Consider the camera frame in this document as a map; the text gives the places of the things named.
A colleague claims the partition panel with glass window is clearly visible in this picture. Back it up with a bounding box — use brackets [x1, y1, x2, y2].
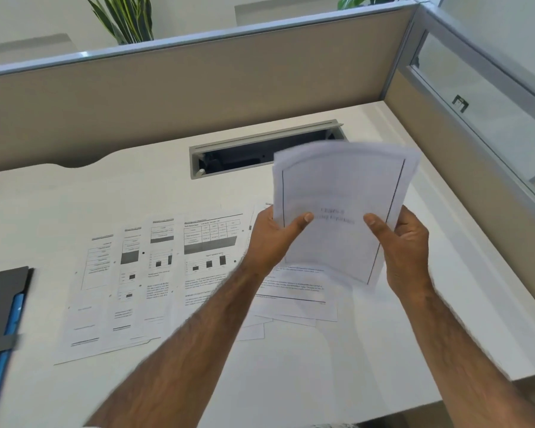
[381, 3, 535, 290]

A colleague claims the plain white paper sheet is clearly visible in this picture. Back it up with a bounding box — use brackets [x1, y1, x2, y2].
[237, 300, 339, 342]

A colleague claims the paper sheet with table and bar chart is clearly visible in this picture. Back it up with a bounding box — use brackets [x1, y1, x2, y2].
[173, 212, 251, 318]

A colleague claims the beige desk partition panel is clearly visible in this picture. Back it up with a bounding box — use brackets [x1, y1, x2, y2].
[0, 0, 421, 175]

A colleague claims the stack of white printed papers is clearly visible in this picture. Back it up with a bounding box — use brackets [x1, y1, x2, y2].
[272, 140, 422, 289]

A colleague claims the green snake plant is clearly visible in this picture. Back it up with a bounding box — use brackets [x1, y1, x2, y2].
[85, 0, 155, 45]

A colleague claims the person's left forearm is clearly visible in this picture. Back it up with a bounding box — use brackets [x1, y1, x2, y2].
[84, 258, 273, 428]

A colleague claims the grey desk cable tray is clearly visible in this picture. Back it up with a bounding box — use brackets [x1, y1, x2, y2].
[189, 119, 347, 180]

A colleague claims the paper sheet with small bar chart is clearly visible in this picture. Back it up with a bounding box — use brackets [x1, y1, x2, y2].
[143, 215, 181, 340]

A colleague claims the paper sheet with text lines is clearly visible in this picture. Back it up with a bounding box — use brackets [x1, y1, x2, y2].
[248, 202, 330, 304]

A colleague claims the person's right forearm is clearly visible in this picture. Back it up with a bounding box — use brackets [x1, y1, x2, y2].
[399, 280, 535, 428]

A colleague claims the person's right hand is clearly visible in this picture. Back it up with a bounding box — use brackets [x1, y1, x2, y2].
[364, 204, 431, 298]

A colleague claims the paper sheet with outlined boxes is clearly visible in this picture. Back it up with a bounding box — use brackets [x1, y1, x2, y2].
[54, 233, 119, 366]

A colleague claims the person's left hand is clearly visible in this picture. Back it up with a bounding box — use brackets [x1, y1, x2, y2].
[242, 206, 315, 278]

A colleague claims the paper sheet with grey block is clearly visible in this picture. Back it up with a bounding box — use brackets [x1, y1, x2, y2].
[109, 224, 151, 350]

